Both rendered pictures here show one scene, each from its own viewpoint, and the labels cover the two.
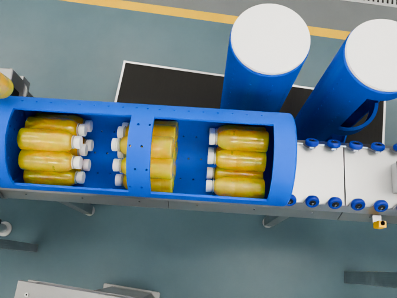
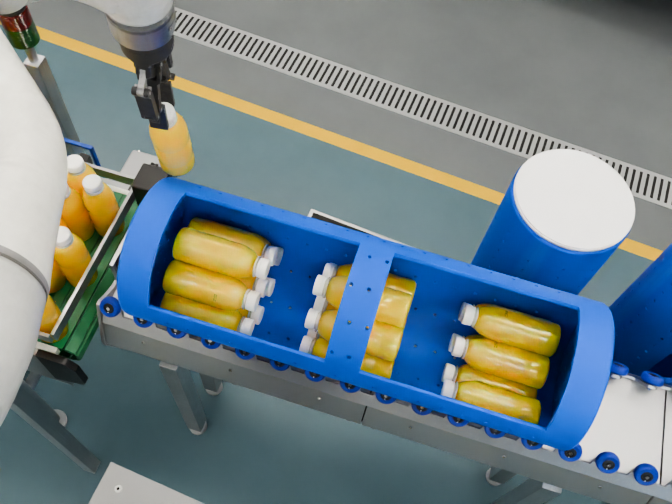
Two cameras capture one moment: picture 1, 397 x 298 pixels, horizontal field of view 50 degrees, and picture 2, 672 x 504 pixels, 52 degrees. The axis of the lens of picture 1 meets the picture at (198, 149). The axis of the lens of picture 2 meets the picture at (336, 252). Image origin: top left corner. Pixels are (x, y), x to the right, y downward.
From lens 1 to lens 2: 0.28 m
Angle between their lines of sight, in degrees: 14
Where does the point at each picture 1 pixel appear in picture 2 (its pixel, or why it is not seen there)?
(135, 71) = not seen: hidden behind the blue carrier
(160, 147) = (391, 303)
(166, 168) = (391, 339)
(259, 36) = (558, 191)
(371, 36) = not seen: outside the picture
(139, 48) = (335, 200)
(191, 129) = (431, 299)
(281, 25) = (593, 183)
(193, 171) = (419, 367)
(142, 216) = (281, 456)
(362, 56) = not seen: outside the picture
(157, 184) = (367, 365)
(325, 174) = (632, 426)
